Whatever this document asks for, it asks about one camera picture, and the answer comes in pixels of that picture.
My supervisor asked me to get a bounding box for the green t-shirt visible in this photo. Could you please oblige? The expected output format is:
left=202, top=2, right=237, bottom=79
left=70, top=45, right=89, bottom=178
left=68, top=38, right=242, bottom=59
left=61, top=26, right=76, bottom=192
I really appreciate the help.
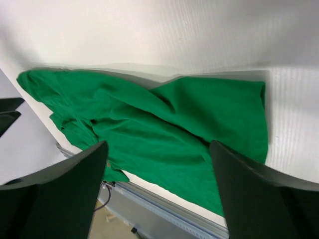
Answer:
left=17, top=69, right=268, bottom=216

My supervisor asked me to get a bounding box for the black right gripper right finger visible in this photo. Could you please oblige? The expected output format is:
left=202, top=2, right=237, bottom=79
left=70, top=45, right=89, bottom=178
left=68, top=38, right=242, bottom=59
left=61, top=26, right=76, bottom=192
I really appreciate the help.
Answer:
left=210, top=140, right=319, bottom=239

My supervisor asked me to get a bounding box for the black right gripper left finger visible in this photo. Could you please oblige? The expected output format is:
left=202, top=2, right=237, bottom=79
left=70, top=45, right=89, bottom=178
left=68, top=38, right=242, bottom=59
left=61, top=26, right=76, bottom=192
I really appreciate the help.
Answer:
left=0, top=141, right=108, bottom=239

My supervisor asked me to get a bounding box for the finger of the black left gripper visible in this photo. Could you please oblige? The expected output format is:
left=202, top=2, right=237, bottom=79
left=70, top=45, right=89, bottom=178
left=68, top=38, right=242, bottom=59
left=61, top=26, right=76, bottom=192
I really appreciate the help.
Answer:
left=0, top=111, right=21, bottom=137
left=0, top=98, right=24, bottom=112

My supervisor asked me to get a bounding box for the aluminium mounting rail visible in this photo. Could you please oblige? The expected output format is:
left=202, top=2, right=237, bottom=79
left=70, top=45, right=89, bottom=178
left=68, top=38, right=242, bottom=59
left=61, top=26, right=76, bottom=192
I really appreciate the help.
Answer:
left=56, top=143, right=229, bottom=239

